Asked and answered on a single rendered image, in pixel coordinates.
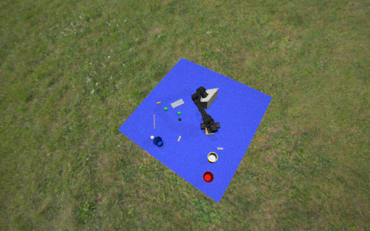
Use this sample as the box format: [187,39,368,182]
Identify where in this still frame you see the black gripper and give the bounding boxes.
[200,122,220,130]

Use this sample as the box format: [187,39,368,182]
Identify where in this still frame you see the dark blue cup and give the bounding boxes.
[153,137,163,147]

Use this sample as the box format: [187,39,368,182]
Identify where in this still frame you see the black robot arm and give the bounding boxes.
[191,86,218,133]

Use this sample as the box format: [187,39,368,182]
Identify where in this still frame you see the dark red mug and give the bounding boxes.
[202,171,214,183]

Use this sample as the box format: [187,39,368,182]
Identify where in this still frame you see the yellow cup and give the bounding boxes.
[208,152,217,163]

